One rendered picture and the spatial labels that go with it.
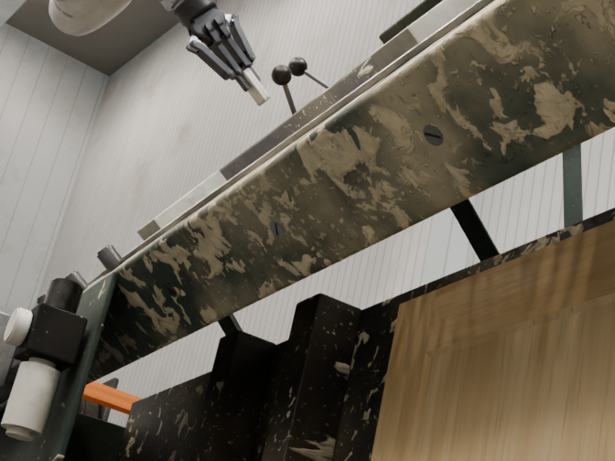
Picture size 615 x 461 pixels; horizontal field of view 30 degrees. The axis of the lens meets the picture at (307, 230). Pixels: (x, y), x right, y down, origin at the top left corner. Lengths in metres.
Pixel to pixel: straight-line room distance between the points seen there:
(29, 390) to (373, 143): 0.59
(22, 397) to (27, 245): 10.26
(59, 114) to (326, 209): 11.15
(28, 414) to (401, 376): 0.43
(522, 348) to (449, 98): 0.29
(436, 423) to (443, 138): 0.35
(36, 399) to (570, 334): 0.63
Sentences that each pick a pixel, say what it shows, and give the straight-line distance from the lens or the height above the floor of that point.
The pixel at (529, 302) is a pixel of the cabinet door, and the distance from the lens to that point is 1.05.
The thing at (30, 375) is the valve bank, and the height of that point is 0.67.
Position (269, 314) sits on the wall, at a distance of 7.17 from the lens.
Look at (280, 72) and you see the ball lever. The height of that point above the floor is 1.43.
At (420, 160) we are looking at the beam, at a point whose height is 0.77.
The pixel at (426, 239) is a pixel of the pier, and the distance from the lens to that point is 5.64.
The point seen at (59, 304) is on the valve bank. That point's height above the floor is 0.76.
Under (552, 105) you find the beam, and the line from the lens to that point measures 0.78.
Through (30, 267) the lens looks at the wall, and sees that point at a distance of 11.55.
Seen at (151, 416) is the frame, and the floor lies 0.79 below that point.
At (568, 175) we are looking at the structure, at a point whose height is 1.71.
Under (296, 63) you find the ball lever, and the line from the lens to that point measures 2.23.
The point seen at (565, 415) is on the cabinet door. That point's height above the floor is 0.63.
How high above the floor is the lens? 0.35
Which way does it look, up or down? 24 degrees up
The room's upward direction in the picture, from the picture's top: 13 degrees clockwise
